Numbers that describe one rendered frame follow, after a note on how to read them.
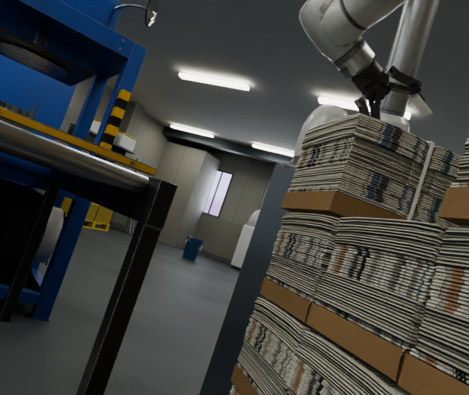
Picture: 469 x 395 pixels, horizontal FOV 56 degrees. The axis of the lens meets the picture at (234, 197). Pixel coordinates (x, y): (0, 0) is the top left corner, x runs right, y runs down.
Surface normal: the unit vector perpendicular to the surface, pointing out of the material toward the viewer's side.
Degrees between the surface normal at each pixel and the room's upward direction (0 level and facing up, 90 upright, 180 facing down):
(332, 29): 137
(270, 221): 90
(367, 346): 92
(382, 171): 90
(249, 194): 90
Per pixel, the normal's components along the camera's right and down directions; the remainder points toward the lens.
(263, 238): -0.37, -0.21
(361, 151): 0.25, 0.00
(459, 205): -0.91, -0.32
